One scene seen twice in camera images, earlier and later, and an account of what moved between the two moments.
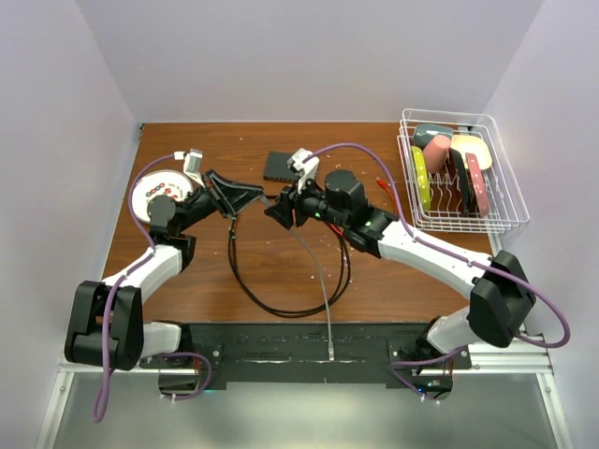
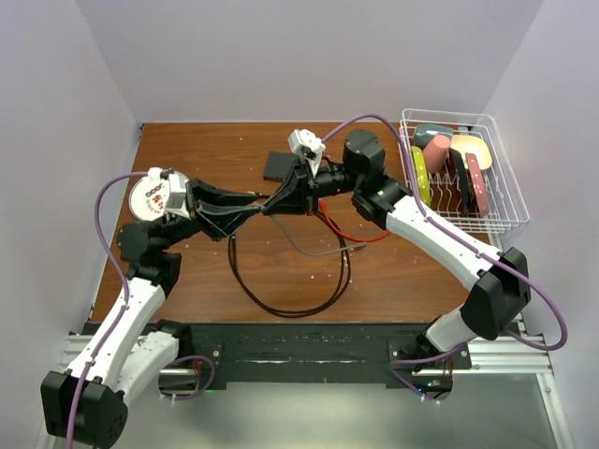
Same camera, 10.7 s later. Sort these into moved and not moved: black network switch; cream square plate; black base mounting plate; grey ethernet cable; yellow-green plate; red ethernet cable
Moved: grey ethernet cable; red ethernet cable
Not moved: black base mounting plate; yellow-green plate; black network switch; cream square plate
